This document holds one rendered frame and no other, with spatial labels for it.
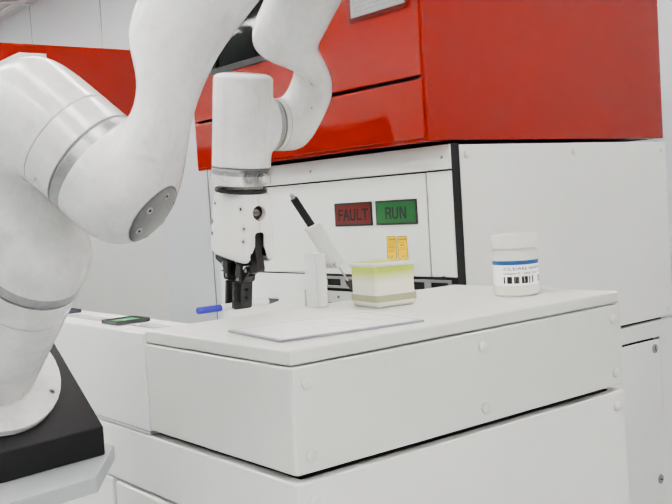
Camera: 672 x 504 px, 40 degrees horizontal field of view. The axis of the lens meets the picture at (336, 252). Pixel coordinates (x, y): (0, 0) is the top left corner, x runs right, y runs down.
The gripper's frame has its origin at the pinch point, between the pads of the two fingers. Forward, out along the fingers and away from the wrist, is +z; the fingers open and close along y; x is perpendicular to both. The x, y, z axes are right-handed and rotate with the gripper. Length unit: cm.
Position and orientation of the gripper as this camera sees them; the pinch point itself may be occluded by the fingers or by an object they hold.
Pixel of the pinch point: (238, 293)
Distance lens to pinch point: 136.6
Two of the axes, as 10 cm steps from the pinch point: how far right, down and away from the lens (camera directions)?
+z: -0.4, 9.8, 1.8
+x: -7.8, 0.8, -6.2
